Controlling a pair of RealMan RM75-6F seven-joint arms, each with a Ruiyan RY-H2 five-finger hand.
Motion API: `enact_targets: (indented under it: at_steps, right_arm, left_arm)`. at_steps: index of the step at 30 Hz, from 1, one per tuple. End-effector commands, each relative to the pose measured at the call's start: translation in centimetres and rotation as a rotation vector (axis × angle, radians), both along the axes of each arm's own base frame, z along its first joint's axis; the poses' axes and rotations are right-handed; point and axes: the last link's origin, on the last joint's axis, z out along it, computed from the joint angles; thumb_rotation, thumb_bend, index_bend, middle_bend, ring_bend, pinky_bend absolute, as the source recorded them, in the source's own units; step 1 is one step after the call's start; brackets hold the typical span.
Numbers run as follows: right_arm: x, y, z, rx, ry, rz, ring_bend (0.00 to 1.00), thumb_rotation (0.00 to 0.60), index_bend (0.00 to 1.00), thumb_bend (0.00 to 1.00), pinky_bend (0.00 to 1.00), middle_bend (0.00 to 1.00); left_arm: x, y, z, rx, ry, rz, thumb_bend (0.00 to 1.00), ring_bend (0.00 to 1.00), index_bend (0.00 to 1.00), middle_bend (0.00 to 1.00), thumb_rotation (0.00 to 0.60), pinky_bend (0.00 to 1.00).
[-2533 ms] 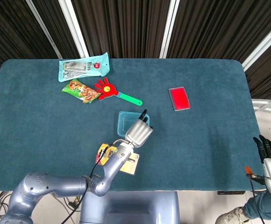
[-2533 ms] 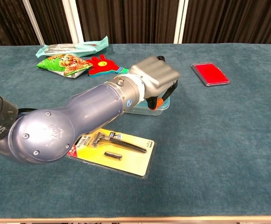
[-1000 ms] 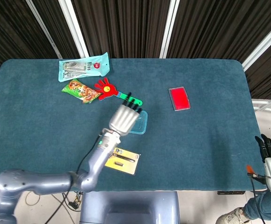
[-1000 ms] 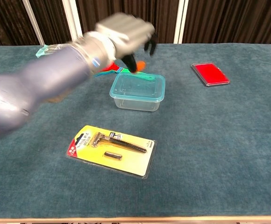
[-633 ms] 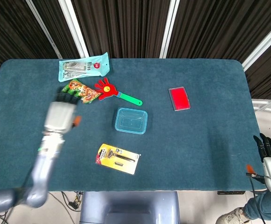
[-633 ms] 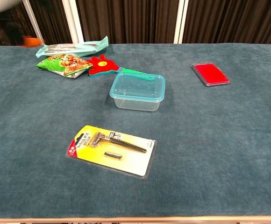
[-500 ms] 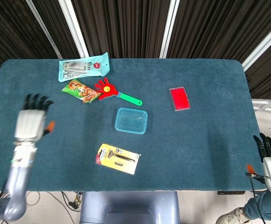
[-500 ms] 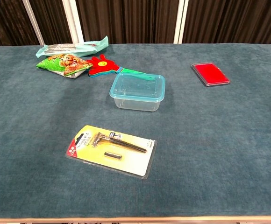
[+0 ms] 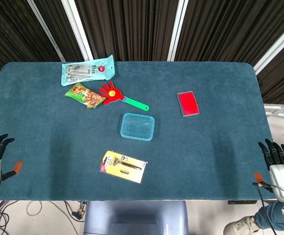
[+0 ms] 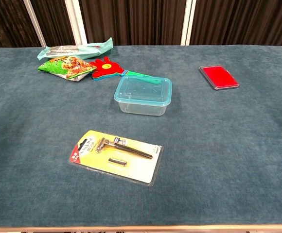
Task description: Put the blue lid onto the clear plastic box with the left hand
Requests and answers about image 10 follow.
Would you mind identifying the teal plastic lid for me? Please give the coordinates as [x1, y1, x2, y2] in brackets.
[113, 75, 173, 107]

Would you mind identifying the clear plastic container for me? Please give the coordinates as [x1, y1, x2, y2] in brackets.
[116, 77, 171, 117]

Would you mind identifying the white frame post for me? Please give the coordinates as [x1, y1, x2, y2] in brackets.
[180, 0, 197, 46]
[64, 0, 88, 47]

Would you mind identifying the thin grey frame post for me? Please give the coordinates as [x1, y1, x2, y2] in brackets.
[23, 0, 47, 48]

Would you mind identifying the red ink pad case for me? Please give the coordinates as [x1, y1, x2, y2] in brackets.
[198, 64, 240, 91]

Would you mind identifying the teal table cloth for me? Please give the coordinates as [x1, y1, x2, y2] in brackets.
[0, 45, 282, 229]

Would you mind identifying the light teal cutlery package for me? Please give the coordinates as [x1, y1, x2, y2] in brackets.
[36, 36, 114, 60]

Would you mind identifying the red hand clapper toy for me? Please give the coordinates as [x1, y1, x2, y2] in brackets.
[89, 56, 162, 85]

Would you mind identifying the yellow razor blister pack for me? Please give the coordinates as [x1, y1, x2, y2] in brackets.
[68, 130, 164, 187]

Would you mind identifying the dark pleated curtain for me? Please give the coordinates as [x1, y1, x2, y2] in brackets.
[0, 0, 282, 49]

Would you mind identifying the green snack bag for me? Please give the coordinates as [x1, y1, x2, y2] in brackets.
[37, 55, 97, 83]

